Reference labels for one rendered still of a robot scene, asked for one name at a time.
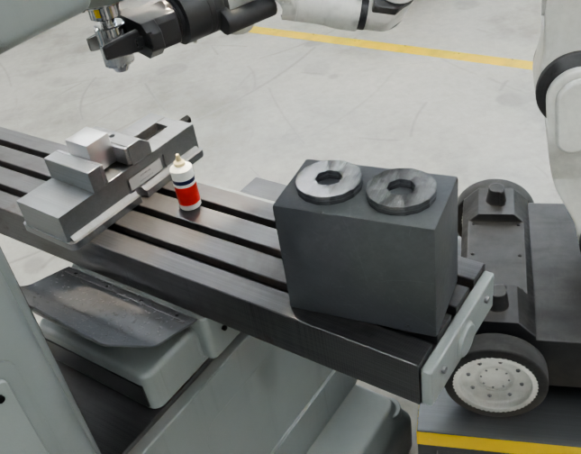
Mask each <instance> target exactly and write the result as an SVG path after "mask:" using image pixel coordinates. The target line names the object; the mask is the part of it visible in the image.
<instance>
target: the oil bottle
mask: <svg viewBox="0 0 581 454"><path fill-rule="evenodd" d="M169 171H170V174H171V177H172V181H173V184H174V188H175V191H176V194H177V200H178V203H179V206H180V208H181V209H182V210H185V211H192V210H195V209H196V208H198V207H199V206H200V204H201V198H200V195H199V191H198V187H197V183H196V181H195V174H194V170H193V168H192V164H191V163H190V162H187V161H185V160H184V159H181V158H180V156H179V154H176V160H175V161H174V164H173V165H172V166H171V167H170V169H169Z"/></svg>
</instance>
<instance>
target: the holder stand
mask: <svg viewBox="0 0 581 454"><path fill-rule="evenodd" d="M273 212H274V216H275V222H276V227H277V236H278V240H279V246H280V250H281V256H282V260H283V265H284V271H285V275H286V284H287V289H288V294H289V299H290V304H291V306H292V307H295V308H299V309H304V310H308V311H313V312H317V313H325V314H329V315H334V316H338V317H342V318H347V319H351V320H355V321H360V322H368V323H372V324H376V325H381V326H385V327H390V328H394V329H398V330H403V331H410V332H415V333H420V334H424V335H428V336H432V337H436V336H437V335H438V333H439V330H440V327H441V324H442V321H443V319H444V316H445V313H446V311H447V309H448V306H449V302H450V299H451V297H452V294H453V292H454V289H455V286H456V284H457V282H458V177H454V176H446V175H439V174H431V173H425V172H424V171H421V170H418V169H414V168H394V169H392V168H378V167H370V166H361V165H354V164H352V163H351V162H348V161H344V160H325V161H323V160H315V159H306V160H305V162H304V163H303V165H302V166H301V167H300V168H299V169H298V171H297V172H296V173H295V175H294V177H293V178H292V179H291V181H290V182H289V183H288V185H287V186H286V188H285V189H284V191H283V192H282V193H281V195H280V196H279V197H278V199H277V200H276V201H275V202H274V204H273Z"/></svg>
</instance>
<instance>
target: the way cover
mask: <svg viewBox="0 0 581 454"><path fill-rule="evenodd" d="M65 270H66V271H65ZM62 271H63V273H62ZM57 273H58V274H57ZM63 274H64V276H62V275H63ZM81 275H82V276H81ZM84 276H85V277H84ZM56 278H58V279H56ZM81 280H83V281H81ZM87 281H89V282H87ZM102 281H103V282H102ZM56 282H58V283H56ZM82 282H83V283H85V284H83V283H82ZM63 286H64V287H63ZM68 286H69V288H68ZM85 287H86V288H85ZM20 288H21V289H22V291H23V294H24V296H25V298H26V300H27V302H28V304H29V307H31V310H32V312H33V313H35V314H37V315H39V316H40V317H42V318H44V319H46V320H48V321H50V322H53V323H55V324H57V325H58V326H60V327H62V328H64V329H66V330H68V331H72V332H74V333H75V334H77V335H79V336H81V337H83V338H86V339H88V340H90V341H93V342H95V343H97V344H99V345H102V346H106V347H132V348H154V347H157V346H158V345H160V344H162V343H163V342H165V341H167V340H168V339H170V338H171V337H173V336H175V335H176V334H178V333H179V332H181V331H183V330H184V329H185V328H186V327H188V326H189V325H191V324H192V323H194V322H196V321H197V319H195V318H193V317H190V316H188V315H186V314H183V313H180V312H178V311H175V310H173V309H171V308H168V307H166V306H164V305H162V304H158V303H156V302H153V301H151V300H149V299H147V298H145V297H142V296H140V295H138V296H137V295H136V294H134V293H132V292H130V291H127V290H125V289H122V288H120V287H118V286H115V285H113V286H112V284H110V283H108V282H105V281H104V280H101V279H99V278H95V277H93V276H90V275H88V274H86V273H84V272H81V271H79V270H77V269H74V268H71V267H66V268H63V269H62V270H60V271H58V272H56V273H53V274H51V275H49V276H47V277H45V278H43V279H40V280H38V281H36V282H34V283H32V284H30V285H28V286H20ZM63 288H64V289H63ZM27 289H28V290H27ZM42 289H43V290H42ZM57 289H58V290H57ZM79 289H80V290H79ZM113 289H114V290H113ZM29 290H30V291H29ZM67 290H68V291H67ZM43 291H44V292H43ZM50 291H51V292H50ZM36 292H37V293H38V294H39V295H38V294H36ZM65 292H66V293H65ZM83 292H85V293H83ZM98 292H99V293H98ZM52 293H53V294H52ZM62 293H63V294H62ZM119 293H120V294H119ZM117 294H119V295H117ZM34 296H35V297H36V298H34ZM60 297H61V298H60ZM90 298H91V299H93V300H90ZM120 298H121V299H120ZM129 298H131V299H130V300H128V299H129ZM41 299H42V300H41ZM101 299H103V300H101ZM123 299H125V301H124V300H123ZM33 300H34V301H33ZM54 300H56V301H54ZM79 300H81V301H79ZM136 300H137V302H136ZM97 301H98V302H97ZM102 301H104V302H102ZM114 301H115V302H114ZM34 302H35V303H36V305H35V303H34ZM110 302H111V303H110ZM117 302H118V305H117ZM72 305H74V306H73V307H72ZM91 305H92V306H91ZM52 306H53V307H52ZM56 307H57V309H56ZM64 307H66V308H64ZM69 307H70V308H69ZM73 308H74V310H75V311H74V310H73ZM124 308H125V309H124ZM154 308H155V309H154ZM60 309H61V310H60ZM62 309H63V310H62ZM104 309H105V310H104ZM123 309H124V310H123ZM45 310H47V311H45ZM51 310H53V311H51ZM54 310H56V311H57V312H56V311H54ZM77 310H78V311H77ZM145 310H147V311H145ZM100 311H102V312H100ZM154 311H155V313H154ZM161 311H163V312H161ZM66 312H67V313H66ZM112 312H113V313H114V314H113V313H112ZM149 312H150V313H149ZM116 313H118V314H117V315H115V314H116ZM140 313H142V314H140ZM105 314H106V315H105ZM132 314H133V315H132ZM83 315H84V316H83ZM54 316H56V317H54ZM90 316H93V317H90ZM123 316H125V317H123ZM73 317H74V318H73ZM96 317H97V318H96ZM147 317H149V318H147ZM160 317H162V318H160ZM135 318H137V319H135ZM156 318H159V319H156ZM173 318H174V319H173ZM72 319H73V320H72ZM81 319H83V320H84V321H83V320H81ZM111 319H112V320H111ZM171 319H173V320H171ZM94 320H95V321H94ZM90 321H92V322H90ZM134 321H135V322H134ZM179 321H183V322H179ZM79 322H80V323H79ZM147 322H149V323H147ZM98 323H100V324H98ZM108 323H109V324H108ZM94 324H95V325H94ZM117 324H118V325H117ZM71 325H72V326H71ZM83 325H84V326H83ZM89 325H90V327H89ZM97 325H99V327H98V326H97ZM105 325H106V326H105ZM120 325H121V327H120ZM87 326H88V327H87ZM128 326H129V327H130V328H129V327H128ZM141 326H142V327H141ZM159 326H160V328H162V329H159ZM171 326H172V327H171ZM78 327H79V328H78ZM91 327H93V328H91ZM143 327H144V328H143ZM170 327H171V328H170ZM98 328H99V329H98ZM122 328H123V329H122ZM83 329H84V330H83ZM118 329H120V330H118ZM158 329H159V330H158ZM113 330H114V331H113ZM86 331H88V332H86ZM158 331H159V332H158ZM107 333H109V334H107ZM145 333H146V334H148V335H146V334H145ZM149 333H150V334H149ZM101 334H103V335H101ZM127 334H128V335H127ZM89 335H91V336H89ZM106 335H107V336H106ZM121 335H122V336H121ZM159 335H160V336H159ZM110 336H111V337H110ZM123 336H126V337H123ZM94 337H95V338H94ZM100 337H102V338H100ZM92 338H93V339H92ZM107 339H108V340H107ZM110 339H111V340H110ZM122 340H124V341H122Z"/></svg>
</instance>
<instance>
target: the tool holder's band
mask: <svg viewBox="0 0 581 454"><path fill-rule="evenodd" d="M115 21H116V22H115V24H113V25H110V26H102V25H101V24H100V22H99V23H97V24H96V25H95V26H94V31H95V35H97V36H109V35H113V34H116V33H118V32H121V31H123V30H124V29H125V27H126V26H125V23H124V20H123V19H121V18H115Z"/></svg>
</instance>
